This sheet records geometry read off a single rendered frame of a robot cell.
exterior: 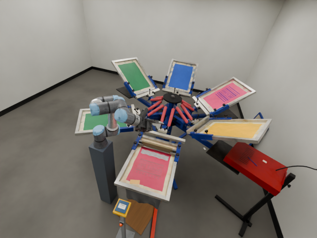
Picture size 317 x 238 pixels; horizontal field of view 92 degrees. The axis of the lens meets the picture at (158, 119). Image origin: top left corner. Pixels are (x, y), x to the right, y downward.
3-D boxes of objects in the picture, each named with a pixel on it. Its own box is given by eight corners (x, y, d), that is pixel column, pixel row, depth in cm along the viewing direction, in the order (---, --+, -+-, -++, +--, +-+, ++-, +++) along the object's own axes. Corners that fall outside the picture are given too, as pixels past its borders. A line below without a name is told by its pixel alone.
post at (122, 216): (128, 252, 191) (128, 223, 134) (112, 246, 194) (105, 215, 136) (135, 232, 209) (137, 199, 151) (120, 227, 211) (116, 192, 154)
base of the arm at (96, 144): (90, 146, 165) (88, 139, 159) (99, 137, 177) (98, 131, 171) (102, 150, 162) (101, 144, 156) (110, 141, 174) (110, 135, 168)
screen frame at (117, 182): (168, 202, 152) (169, 200, 150) (113, 184, 160) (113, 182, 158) (179, 146, 214) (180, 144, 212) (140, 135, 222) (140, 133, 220)
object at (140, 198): (159, 210, 186) (163, 192, 160) (124, 199, 192) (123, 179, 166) (159, 208, 188) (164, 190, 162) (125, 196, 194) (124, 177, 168)
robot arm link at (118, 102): (106, 97, 96) (110, 108, 89) (124, 95, 100) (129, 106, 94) (107, 106, 101) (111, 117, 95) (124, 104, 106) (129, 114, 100)
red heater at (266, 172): (283, 172, 193) (288, 166, 186) (274, 197, 165) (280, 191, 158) (236, 144, 224) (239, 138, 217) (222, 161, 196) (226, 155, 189)
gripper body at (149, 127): (145, 132, 109) (132, 129, 100) (145, 121, 112) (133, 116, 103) (153, 131, 105) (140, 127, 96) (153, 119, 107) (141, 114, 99)
